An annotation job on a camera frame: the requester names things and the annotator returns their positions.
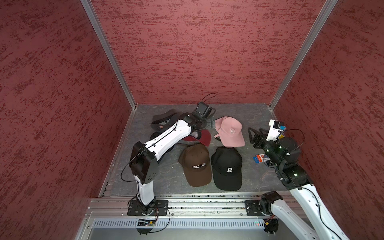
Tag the grey baseball cap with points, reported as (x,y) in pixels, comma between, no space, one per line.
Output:
(163,122)

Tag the black baseball cap letter R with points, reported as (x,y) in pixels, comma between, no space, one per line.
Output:
(227,169)

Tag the black cap under left arm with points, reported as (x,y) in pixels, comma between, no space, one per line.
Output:
(155,135)

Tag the left rear aluminium corner post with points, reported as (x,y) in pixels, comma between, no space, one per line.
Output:
(96,24)

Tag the aluminium corner post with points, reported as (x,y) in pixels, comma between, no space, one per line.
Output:
(317,26)
(96,24)

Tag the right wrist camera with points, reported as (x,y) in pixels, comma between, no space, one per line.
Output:
(276,129)

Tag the dark red baseball cap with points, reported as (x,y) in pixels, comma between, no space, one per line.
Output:
(204,137)

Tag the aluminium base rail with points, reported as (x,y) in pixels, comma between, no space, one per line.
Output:
(190,211)

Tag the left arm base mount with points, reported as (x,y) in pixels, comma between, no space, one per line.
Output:
(154,209)

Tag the right rear aluminium corner post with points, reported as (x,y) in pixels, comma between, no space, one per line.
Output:
(317,26)

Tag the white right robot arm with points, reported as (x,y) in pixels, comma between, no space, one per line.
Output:
(283,153)

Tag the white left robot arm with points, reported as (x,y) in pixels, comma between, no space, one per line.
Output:
(172,128)

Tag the pink baseball cap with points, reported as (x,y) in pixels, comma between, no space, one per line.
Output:
(229,132)

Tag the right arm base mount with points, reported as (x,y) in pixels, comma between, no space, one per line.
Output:
(258,208)

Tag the toothpaste tube box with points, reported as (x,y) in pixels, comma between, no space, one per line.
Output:
(260,158)

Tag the brown baseball cap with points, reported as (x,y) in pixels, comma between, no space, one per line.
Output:
(195,161)

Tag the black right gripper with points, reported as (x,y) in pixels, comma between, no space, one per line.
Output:
(255,137)

